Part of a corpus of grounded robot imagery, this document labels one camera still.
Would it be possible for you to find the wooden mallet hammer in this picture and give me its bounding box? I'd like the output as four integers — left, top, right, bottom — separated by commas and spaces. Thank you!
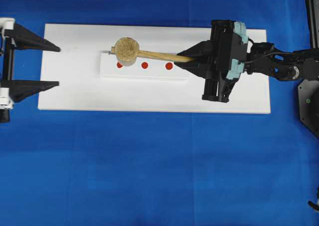
109, 37, 195, 66

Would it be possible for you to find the black aluminium frame post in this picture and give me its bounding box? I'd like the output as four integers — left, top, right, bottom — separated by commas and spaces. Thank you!
305, 0, 319, 48

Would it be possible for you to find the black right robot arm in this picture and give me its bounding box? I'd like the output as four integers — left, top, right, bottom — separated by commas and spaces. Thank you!
175, 20, 319, 103

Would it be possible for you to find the blue table cloth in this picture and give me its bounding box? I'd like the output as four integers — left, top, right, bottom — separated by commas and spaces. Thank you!
0, 0, 319, 226

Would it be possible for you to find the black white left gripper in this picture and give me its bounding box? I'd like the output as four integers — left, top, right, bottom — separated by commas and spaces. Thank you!
0, 17, 61, 123

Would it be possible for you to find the white foam board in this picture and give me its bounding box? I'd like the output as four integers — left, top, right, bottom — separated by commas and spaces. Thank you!
38, 24, 271, 114

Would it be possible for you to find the black camera cable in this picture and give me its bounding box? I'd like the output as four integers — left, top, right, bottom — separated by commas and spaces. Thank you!
238, 50, 295, 63

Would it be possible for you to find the white raised foam block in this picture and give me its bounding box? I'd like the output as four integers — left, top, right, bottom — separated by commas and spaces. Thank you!
100, 53, 189, 81

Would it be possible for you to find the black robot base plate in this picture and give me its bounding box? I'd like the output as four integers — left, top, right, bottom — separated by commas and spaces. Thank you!
298, 80, 319, 138

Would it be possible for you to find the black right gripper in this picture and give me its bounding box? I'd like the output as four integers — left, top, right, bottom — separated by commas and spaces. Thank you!
174, 20, 236, 103

